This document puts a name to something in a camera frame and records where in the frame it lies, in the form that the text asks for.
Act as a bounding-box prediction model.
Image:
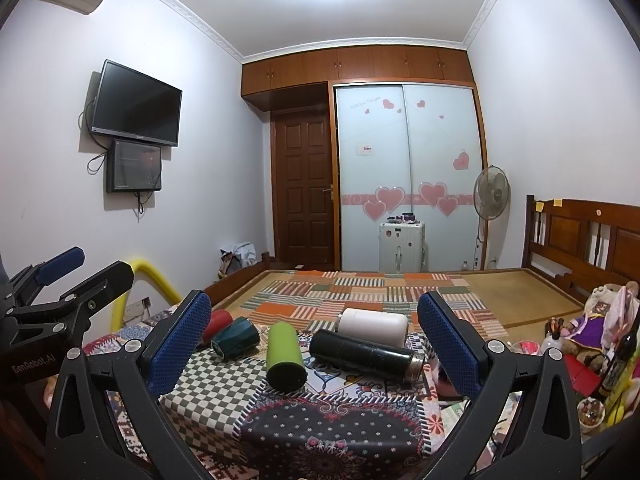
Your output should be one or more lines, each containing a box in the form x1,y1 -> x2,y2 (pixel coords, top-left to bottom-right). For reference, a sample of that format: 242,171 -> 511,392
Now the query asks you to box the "lime green tumbler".
266,322 -> 307,393

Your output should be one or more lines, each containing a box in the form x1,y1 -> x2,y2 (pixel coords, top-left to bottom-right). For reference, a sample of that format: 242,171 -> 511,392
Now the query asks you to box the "dark green faceted cup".
210,316 -> 260,361

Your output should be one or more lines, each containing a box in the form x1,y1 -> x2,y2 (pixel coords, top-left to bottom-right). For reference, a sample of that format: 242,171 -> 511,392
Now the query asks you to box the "yellow foam tube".
110,258 -> 184,331

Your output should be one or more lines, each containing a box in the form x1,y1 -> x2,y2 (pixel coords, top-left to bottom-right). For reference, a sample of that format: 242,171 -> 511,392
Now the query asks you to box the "green white checkered cloth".
160,350 -> 266,463

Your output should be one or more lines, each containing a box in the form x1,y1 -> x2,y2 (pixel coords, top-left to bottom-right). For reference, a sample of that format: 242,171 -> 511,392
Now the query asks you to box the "red steel tumbler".
196,309 -> 233,350

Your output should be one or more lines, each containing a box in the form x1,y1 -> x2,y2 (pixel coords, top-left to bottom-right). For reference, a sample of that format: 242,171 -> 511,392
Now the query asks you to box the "stuffed toy in purple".
565,281 -> 639,358

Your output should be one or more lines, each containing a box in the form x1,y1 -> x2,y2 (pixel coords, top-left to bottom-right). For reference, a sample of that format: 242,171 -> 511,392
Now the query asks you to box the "pile of clothes in corner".
218,242 -> 257,278

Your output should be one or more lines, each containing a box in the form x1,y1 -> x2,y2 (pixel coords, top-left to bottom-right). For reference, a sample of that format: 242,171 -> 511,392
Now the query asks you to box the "patterned colourful table cloth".
81,306 -> 471,480

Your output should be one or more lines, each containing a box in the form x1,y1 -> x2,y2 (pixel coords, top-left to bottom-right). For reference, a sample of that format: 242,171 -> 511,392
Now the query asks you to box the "wooden bed headboard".
522,195 -> 639,300

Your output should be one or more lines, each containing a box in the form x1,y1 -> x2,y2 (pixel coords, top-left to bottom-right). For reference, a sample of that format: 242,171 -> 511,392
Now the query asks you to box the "white tumbler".
335,308 -> 409,348

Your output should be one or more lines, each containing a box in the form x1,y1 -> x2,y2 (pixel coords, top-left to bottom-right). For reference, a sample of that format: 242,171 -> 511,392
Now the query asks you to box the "black thermos bottle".
309,330 -> 425,380

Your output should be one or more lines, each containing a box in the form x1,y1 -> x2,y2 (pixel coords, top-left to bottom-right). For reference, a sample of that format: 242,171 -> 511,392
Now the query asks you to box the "orange striped patchwork bedspread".
218,270 -> 508,340

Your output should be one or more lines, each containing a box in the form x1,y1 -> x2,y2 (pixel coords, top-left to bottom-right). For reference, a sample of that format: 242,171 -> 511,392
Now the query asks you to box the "standing electric fan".
472,165 -> 511,270

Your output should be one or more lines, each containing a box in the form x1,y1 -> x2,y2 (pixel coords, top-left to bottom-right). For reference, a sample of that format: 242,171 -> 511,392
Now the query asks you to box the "brown wooden door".
271,108 -> 335,270

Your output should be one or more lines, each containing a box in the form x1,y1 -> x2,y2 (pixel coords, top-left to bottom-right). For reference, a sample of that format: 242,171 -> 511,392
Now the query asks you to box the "frosted sliding wardrobe with hearts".
334,84 -> 485,272

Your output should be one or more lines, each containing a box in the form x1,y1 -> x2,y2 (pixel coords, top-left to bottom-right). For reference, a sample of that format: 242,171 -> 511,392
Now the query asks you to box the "small black wall monitor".
105,140 -> 162,193

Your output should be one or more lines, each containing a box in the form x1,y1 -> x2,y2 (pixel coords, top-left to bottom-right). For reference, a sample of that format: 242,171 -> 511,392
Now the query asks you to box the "black wall television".
89,60 -> 182,148

